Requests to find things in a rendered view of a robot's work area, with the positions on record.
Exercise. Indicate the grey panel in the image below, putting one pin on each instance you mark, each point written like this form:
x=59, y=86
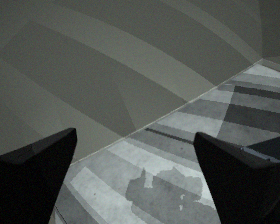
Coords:
x=268, y=150

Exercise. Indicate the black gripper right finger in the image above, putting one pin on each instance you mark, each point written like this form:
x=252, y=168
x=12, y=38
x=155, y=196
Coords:
x=244, y=187

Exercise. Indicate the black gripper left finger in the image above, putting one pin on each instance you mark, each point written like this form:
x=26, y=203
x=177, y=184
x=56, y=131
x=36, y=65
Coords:
x=31, y=178

